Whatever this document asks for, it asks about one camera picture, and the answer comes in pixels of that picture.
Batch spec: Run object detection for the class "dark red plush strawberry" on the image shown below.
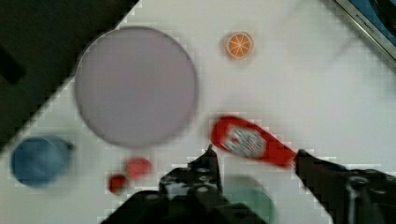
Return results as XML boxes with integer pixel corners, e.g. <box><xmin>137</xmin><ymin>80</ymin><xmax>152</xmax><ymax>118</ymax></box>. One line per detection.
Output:
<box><xmin>107</xmin><ymin>174</ymin><xmax>128</xmax><ymax>193</ymax></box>

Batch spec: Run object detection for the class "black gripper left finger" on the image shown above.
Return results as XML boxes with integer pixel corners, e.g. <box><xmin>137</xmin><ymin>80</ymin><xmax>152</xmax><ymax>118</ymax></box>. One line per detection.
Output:
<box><xmin>102</xmin><ymin>148</ymin><xmax>268</xmax><ymax>224</ymax></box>

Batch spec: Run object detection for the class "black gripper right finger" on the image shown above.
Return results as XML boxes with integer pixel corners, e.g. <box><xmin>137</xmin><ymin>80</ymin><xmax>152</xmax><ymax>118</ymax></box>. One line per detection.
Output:
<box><xmin>294</xmin><ymin>149</ymin><xmax>396</xmax><ymax>224</ymax></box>

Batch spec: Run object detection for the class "light red plush strawberry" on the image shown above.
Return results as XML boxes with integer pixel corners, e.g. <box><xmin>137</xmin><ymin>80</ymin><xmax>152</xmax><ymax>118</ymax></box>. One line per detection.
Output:
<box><xmin>125</xmin><ymin>158</ymin><xmax>151</xmax><ymax>179</ymax></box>

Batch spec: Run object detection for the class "orange slice toy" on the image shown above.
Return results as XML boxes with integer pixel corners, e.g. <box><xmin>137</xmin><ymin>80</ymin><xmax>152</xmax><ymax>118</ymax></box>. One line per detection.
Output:
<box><xmin>224</xmin><ymin>32</ymin><xmax>254</xmax><ymax>60</ymax></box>

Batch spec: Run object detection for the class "red plush ketchup bottle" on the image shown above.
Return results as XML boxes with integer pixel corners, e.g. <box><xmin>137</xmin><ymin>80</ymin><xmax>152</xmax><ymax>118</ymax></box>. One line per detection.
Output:
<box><xmin>210</xmin><ymin>115</ymin><xmax>296</xmax><ymax>167</ymax></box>

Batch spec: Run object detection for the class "green mug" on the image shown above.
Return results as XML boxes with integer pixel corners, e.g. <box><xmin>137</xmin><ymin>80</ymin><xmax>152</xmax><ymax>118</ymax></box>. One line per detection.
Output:
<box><xmin>223</xmin><ymin>175</ymin><xmax>277</xmax><ymax>224</ymax></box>

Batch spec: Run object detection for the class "grey round plate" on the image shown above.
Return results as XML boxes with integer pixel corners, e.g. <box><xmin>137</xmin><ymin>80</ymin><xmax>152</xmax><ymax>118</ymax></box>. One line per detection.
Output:
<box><xmin>75</xmin><ymin>26</ymin><xmax>198</xmax><ymax>148</ymax></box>

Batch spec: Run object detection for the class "blue cup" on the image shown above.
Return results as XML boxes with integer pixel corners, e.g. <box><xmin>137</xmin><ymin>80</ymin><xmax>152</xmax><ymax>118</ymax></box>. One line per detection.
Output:
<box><xmin>9</xmin><ymin>135</ymin><xmax>74</xmax><ymax>188</ymax></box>

